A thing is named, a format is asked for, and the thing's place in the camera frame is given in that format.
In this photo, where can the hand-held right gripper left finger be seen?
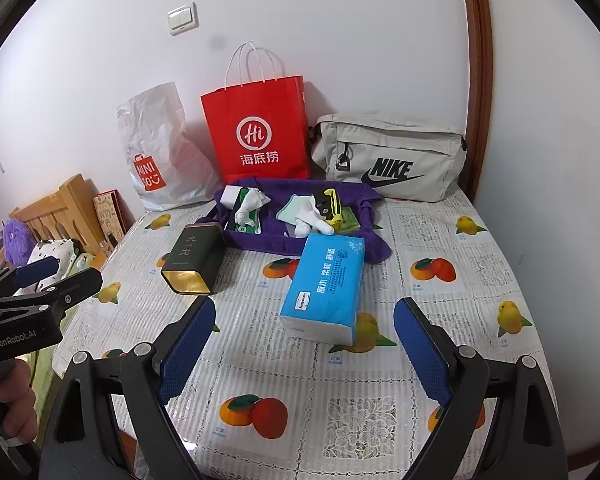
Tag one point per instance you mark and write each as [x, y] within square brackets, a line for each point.
[187, 350]

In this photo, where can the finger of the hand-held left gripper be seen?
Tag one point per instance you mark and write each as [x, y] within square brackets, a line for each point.
[75, 287]
[37, 270]

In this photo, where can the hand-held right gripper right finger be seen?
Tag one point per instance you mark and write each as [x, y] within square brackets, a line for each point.
[422, 350]

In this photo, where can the green packet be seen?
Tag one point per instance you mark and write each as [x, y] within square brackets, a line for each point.
[245, 227]
[351, 220]

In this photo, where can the purple fabric organizer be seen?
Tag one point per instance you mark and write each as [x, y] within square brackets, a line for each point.
[275, 242]

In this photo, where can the white glove mint cuff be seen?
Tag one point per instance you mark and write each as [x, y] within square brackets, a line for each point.
[310, 217]
[250, 205]

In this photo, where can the white box with black band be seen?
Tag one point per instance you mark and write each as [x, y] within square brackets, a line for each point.
[230, 195]

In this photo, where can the yellow black clip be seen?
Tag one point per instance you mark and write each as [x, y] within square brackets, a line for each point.
[330, 207]

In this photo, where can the person's left hand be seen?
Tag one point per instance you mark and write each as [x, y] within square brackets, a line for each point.
[20, 400]

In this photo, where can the white dotted pillow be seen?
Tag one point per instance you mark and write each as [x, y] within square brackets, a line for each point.
[55, 252]

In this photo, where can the purple plush toy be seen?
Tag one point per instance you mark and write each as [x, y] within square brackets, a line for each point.
[16, 242]

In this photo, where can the light green blanket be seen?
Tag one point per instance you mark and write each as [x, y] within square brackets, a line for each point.
[47, 360]

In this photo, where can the light wooden bed board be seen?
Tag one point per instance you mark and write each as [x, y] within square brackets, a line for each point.
[55, 210]

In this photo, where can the brown patterned box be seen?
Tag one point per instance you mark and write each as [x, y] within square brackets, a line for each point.
[109, 217]

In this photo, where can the black tea tin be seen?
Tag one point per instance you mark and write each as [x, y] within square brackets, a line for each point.
[195, 255]

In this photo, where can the blue tissue pack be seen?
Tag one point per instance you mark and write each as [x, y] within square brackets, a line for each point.
[325, 285]

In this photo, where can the white plastic bag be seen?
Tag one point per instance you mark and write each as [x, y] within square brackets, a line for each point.
[165, 160]

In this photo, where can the beige waist bag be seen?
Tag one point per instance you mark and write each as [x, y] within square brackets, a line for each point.
[389, 155]

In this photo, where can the red paper bag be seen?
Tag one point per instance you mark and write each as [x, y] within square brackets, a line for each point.
[260, 130]

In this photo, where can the brown wooden frame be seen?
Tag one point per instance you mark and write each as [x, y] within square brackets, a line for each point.
[477, 85]

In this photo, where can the white wall switch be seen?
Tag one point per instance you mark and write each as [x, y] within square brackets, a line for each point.
[183, 18]

